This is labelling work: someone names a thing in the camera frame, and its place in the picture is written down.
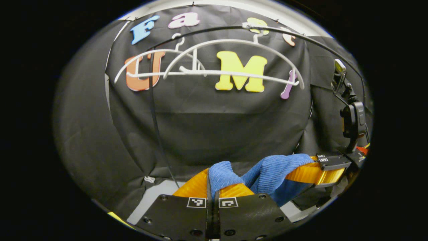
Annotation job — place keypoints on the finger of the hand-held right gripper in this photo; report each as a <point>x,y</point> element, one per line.
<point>314,174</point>

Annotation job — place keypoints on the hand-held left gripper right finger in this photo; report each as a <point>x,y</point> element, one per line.
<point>254,216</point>

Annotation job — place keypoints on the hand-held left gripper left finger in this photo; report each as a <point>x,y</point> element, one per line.
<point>174,216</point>

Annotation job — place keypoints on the white plastic hanger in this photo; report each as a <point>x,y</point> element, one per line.
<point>234,40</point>
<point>140,75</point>

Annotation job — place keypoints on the black metal clothes rack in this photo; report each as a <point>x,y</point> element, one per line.
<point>152,100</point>

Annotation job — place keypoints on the small white crumpled object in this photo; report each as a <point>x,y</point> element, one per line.
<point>149,179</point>

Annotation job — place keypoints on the black mounted smartphone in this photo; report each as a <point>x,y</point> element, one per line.
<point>338,75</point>

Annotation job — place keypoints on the black backdrop cloth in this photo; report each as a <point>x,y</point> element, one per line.
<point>200,127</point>

